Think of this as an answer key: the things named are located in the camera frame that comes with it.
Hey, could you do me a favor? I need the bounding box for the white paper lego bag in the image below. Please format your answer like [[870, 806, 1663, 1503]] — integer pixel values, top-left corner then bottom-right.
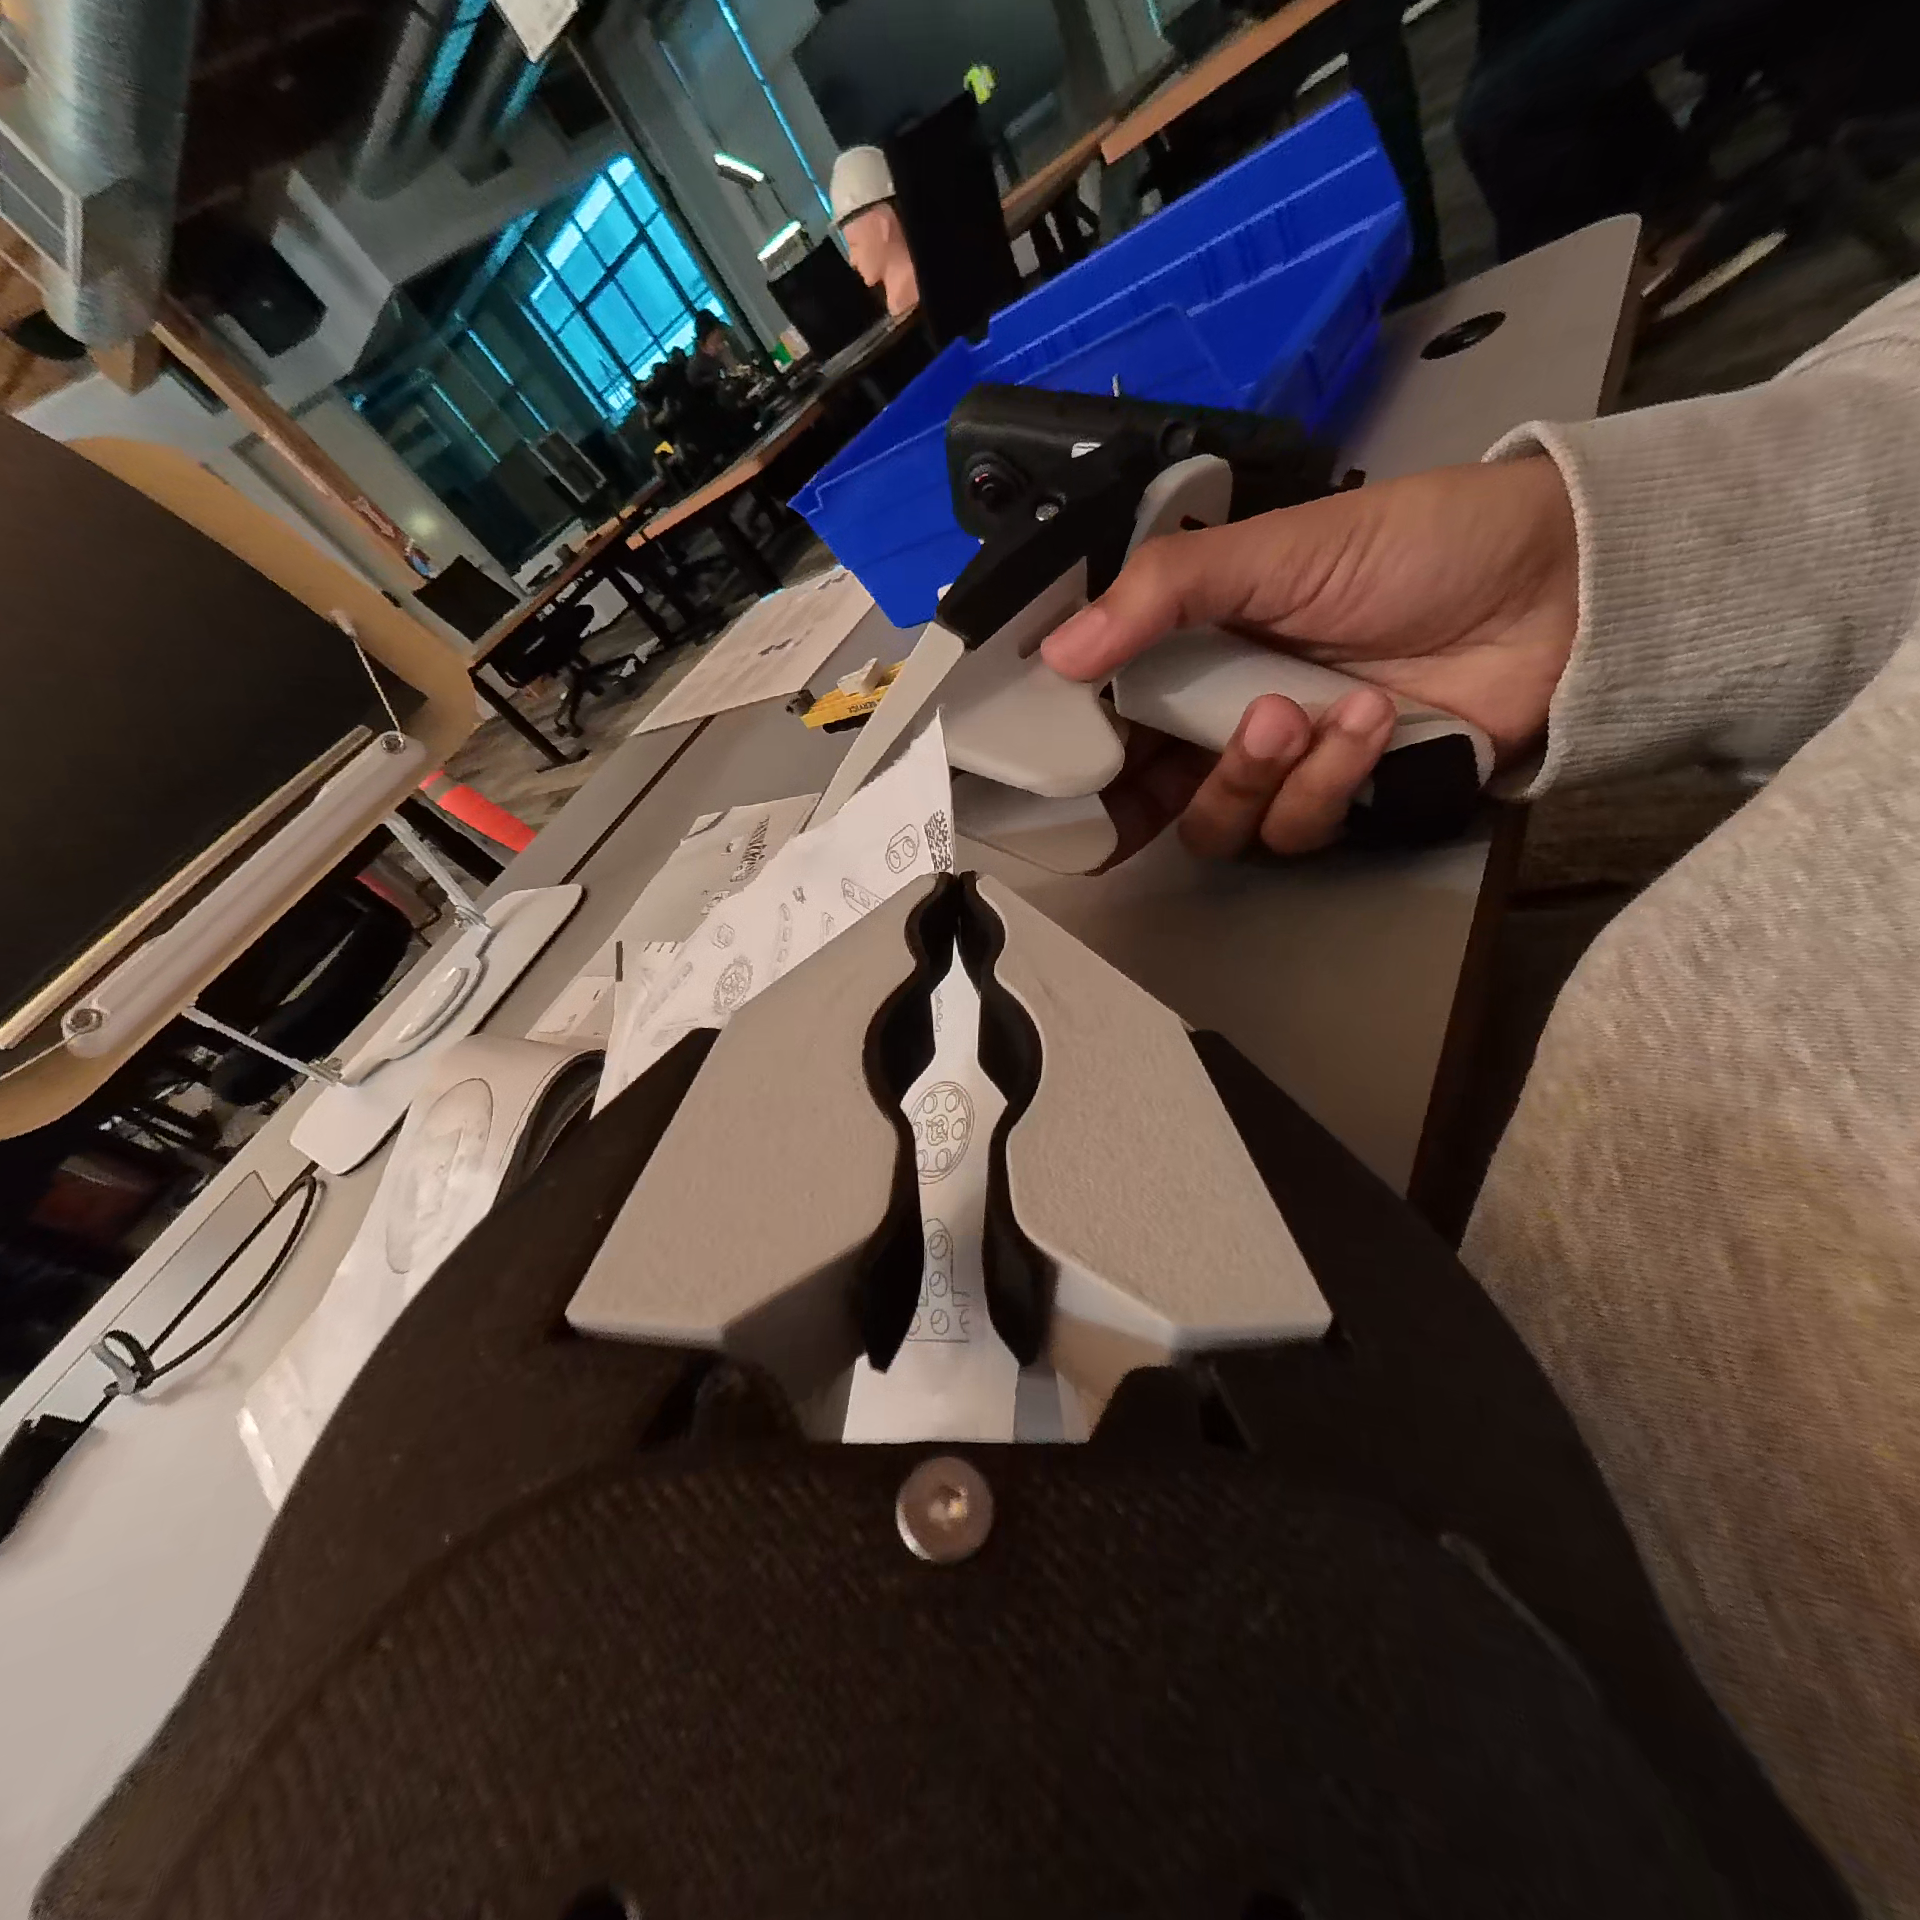
[[592, 712, 1087, 1444]]

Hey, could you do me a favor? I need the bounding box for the silver ceiling duct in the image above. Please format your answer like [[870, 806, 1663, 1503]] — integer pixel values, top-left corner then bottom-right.
[[0, 0, 202, 354]]

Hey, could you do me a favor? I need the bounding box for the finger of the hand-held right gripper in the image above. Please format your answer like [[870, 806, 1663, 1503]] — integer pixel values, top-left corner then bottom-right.
[[807, 620, 965, 836]]

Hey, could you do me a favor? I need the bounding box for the blue plastic bin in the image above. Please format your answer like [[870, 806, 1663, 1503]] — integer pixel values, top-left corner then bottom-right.
[[785, 90, 1415, 630]]

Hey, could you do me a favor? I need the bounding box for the black cable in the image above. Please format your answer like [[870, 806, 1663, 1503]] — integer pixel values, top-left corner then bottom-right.
[[88, 1178, 326, 1396]]

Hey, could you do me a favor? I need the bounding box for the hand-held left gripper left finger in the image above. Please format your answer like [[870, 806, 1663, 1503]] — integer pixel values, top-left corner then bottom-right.
[[565, 873, 962, 1419]]

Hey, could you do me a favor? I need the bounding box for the printed paper sheet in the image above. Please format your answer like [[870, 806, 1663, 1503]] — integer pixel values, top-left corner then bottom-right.
[[633, 574, 879, 736]]

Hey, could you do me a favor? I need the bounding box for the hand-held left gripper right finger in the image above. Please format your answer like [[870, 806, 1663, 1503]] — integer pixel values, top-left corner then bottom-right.
[[965, 879, 1337, 1403]]

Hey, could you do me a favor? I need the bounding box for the lego instruction booklet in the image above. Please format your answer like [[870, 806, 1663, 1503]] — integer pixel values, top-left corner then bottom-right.
[[239, 1035, 616, 1508]]

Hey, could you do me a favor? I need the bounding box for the yellow white lego plane model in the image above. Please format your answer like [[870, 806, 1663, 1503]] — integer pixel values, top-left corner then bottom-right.
[[790, 662, 910, 734]]

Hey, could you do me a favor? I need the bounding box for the person's right hand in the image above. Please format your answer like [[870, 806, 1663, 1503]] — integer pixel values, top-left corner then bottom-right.
[[1040, 457, 1578, 860]]

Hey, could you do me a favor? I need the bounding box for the person's right forearm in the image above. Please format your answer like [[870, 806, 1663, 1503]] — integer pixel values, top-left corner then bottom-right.
[[1477, 278, 1920, 807]]

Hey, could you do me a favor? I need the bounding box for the black computer monitor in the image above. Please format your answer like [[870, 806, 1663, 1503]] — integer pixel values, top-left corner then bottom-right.
[[884, 90, 1017, 356]]

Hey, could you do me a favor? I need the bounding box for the mannequin head white helmet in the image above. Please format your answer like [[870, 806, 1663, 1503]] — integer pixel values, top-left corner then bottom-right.
[[829, 144, 920, 319]]

